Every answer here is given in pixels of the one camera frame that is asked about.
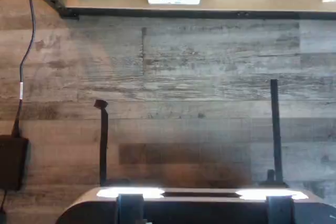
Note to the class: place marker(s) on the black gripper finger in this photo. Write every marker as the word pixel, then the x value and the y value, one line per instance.
pixel 276 129
pixel 104 140

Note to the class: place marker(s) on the black power adapter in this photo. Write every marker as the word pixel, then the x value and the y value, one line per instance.
pixel 11 161

